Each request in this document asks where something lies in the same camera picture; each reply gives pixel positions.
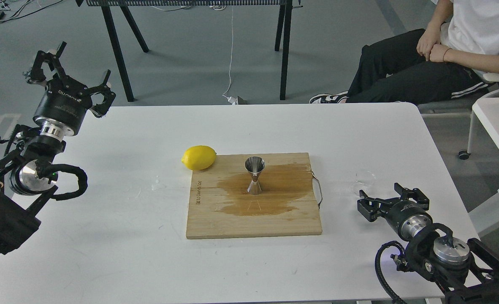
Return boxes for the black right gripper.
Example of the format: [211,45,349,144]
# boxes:
[357,182,433,241]

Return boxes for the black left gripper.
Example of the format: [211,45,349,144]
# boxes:
[23,41,117,136]

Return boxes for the clear glass measuring cup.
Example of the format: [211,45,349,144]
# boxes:
[350,169,376,195]

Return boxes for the steel double jigger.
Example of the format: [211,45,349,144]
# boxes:
[244,156,265,195]

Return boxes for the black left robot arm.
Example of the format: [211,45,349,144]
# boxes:
[0,42,116,255]

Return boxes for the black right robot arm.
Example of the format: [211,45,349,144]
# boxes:
[357,183,499,304]

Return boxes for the yellow lemon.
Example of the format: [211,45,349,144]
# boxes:
[181,146,217,171]

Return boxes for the wooden cutting board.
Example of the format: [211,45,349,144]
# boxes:
[186,152,322,240]

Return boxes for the seated person white shirt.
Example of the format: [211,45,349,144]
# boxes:
[309,0,499,105]

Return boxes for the white hanging cable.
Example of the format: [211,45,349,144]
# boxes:
[222,5,247,105]

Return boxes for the black metal table frame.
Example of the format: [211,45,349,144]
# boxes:
[76,0,304,103]

